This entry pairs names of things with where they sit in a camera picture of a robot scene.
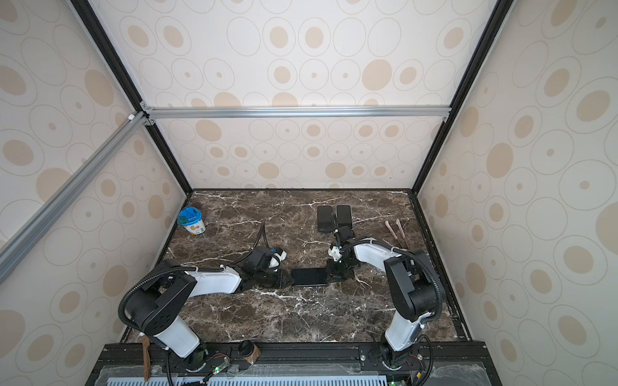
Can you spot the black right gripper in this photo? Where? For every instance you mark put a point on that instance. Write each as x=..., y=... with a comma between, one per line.
x=332, y=275

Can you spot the black frame post right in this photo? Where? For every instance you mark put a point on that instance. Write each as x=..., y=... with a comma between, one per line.
x=488, y=37

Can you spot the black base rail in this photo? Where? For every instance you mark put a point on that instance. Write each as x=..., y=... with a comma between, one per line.
x=437, y=363

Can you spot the magenta-edged smartphone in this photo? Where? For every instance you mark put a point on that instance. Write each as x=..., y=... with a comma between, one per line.
x=310, y=277

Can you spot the silver aluminium side rail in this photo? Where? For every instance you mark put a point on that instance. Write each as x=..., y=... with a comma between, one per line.
x=30, y=234

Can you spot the silver aluminium crossbar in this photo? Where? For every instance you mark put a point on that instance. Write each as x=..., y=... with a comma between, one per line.
x=298, y=112

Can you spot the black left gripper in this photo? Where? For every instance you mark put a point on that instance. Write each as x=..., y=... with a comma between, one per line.
x=282, y=277

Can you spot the blue white yogurt cup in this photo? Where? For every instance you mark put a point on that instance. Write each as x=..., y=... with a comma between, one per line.
x=190, y=218

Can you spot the black cylinder on base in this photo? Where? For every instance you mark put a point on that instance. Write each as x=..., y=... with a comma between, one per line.
x=249, y=351

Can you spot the black frame post left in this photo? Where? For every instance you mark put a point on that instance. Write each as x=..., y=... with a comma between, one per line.
x=96, y=31

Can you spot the white-edged smartphone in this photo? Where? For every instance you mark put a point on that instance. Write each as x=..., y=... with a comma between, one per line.
x=344, y=216

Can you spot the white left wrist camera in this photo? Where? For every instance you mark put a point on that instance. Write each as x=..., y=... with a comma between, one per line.
x=278, y=257

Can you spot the brown wooden stick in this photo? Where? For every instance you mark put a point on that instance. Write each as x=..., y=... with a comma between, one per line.
x=146, y=359

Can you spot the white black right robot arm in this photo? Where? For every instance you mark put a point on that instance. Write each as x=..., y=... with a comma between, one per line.
x=414, y=285

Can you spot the black frame post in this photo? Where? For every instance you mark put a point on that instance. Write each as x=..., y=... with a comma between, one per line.
x=96, y=31
x=488, y=37

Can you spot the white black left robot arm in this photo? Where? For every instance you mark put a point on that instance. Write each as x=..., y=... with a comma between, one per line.
x=153, y=305

